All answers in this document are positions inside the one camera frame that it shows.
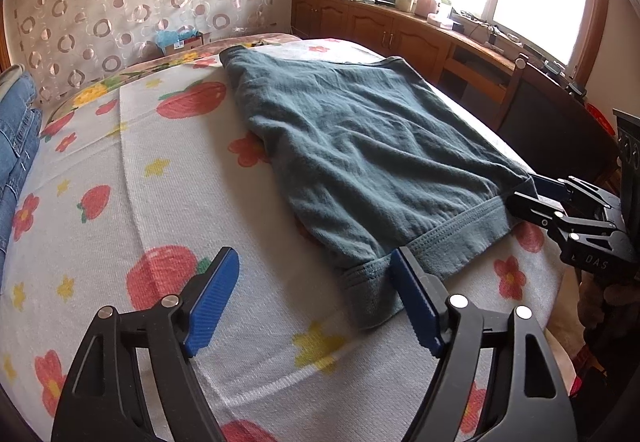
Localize dark wooden chair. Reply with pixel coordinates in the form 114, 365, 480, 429
492, 53, 621, 185

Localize folded blue jeans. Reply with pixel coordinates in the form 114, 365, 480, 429
0, 72, 43, 268

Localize person's right hand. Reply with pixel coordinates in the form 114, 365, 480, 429
602, 279, 640, 310

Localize printed cardboard box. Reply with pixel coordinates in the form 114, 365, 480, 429
162, 33, 205, 55

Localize floral blanket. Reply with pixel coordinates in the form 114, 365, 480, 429
40, 32, 301, 138

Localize strawberry print bed sheet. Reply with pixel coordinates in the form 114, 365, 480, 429
0, 38, 576, 442

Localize blue plastic bag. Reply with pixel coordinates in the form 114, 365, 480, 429
154, 24, 193, 48

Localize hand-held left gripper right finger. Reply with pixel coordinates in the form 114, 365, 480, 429
390, 247, 578, 442

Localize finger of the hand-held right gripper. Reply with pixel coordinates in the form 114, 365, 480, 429
527, 173, 621, 223
505, 191, 618, 248

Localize long wooden cabinet counter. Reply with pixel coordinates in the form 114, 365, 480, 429
290, 0, 621, 133

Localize teal green shirt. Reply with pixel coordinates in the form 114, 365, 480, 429
220, 46, 538, 330

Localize white power strip with cables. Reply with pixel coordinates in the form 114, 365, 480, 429
457, 9, 523, 54

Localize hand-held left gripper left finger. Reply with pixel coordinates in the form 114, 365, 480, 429
50, 247, 240, 442

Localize folded grey pants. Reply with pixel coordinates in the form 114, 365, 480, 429
0, 63, 26, 95

